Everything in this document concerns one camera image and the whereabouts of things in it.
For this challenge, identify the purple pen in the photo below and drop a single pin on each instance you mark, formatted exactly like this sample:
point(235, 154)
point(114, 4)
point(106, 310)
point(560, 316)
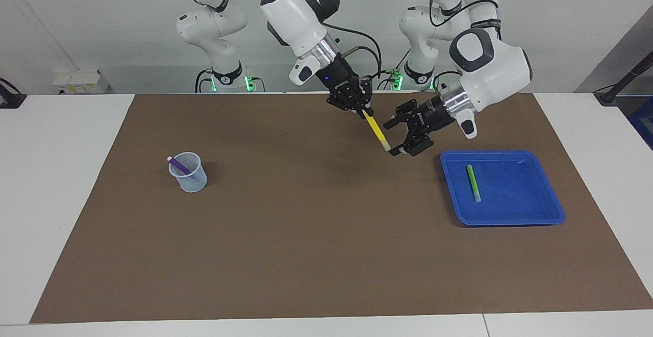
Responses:
point(179, 165)

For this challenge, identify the white wall socket box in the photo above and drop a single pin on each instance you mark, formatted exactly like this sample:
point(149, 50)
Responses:
point(81, 82)

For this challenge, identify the yellow pen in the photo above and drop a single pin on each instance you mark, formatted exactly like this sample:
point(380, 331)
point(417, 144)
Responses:
point(376, 130)

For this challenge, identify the blue crate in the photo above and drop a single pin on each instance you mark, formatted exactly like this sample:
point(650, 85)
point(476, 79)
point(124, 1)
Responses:
point(645, 123)

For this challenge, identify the blue plastic tray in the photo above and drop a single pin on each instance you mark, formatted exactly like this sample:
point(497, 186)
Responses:
point(515, 194)

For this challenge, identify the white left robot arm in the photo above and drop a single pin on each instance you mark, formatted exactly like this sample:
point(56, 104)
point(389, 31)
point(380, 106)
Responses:
point(495, 72)

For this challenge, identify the pale blue mesh pen cup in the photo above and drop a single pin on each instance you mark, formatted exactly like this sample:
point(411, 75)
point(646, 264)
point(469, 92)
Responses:
point(193, 183)

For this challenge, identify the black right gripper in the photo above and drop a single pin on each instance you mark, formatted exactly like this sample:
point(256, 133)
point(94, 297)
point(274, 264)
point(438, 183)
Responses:
point(344, 84)

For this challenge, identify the green pen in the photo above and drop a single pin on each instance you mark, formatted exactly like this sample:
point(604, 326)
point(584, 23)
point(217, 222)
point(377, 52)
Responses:
point(473, 184)

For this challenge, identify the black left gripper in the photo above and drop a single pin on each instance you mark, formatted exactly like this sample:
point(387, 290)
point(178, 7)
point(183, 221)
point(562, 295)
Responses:
point(433, 115)

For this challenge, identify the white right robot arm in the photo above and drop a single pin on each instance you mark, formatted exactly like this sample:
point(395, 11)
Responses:
point(296, 16)

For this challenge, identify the brown table mat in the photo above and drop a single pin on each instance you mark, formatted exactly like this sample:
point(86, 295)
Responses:
point(326, 250)

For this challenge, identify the black stand pole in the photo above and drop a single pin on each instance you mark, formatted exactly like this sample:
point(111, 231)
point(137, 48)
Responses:
point(620, 84)

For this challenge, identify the black clamp mount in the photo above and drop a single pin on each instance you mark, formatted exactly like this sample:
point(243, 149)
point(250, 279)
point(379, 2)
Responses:
point(10, 100)

